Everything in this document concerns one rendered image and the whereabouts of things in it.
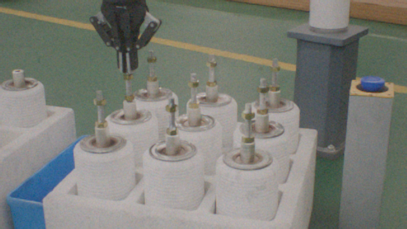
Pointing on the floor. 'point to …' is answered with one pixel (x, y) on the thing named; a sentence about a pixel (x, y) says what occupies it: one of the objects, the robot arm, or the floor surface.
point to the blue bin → (39, 189)
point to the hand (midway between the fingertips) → (127, 61)
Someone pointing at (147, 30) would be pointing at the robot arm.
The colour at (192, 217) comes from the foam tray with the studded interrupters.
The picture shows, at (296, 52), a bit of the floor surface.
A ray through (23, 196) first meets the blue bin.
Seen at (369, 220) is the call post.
